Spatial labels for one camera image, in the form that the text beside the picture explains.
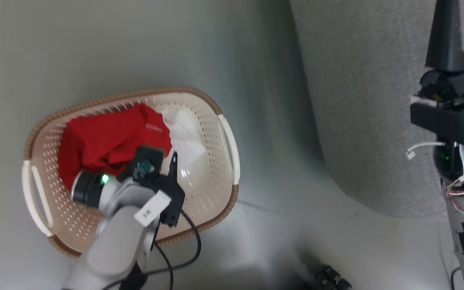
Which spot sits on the cream perforated laundry basket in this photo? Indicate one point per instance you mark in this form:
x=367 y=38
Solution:
x=210 y=193

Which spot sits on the white paper label tag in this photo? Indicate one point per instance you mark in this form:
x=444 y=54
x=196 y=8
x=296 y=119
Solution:
x=151 y=208

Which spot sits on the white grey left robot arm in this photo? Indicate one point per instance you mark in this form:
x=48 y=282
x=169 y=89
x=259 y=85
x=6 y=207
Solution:
x=115 y=241

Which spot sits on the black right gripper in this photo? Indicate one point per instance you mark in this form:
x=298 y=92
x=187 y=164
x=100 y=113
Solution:
x=453 y=117

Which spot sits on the black ribbed base wheel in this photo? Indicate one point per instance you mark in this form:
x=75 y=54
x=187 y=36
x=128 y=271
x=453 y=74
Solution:
x=332 y=278

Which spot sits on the grey fabric sofa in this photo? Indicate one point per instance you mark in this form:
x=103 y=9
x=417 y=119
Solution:
x=357 y=100

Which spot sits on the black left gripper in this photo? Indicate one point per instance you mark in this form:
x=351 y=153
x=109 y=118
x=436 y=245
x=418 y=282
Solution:
x=169 y=197

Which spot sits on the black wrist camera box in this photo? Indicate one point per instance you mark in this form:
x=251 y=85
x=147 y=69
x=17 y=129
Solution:
x=148 y=159

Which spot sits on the red jersey garment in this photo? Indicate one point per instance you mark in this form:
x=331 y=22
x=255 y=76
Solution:
x=103 y=137

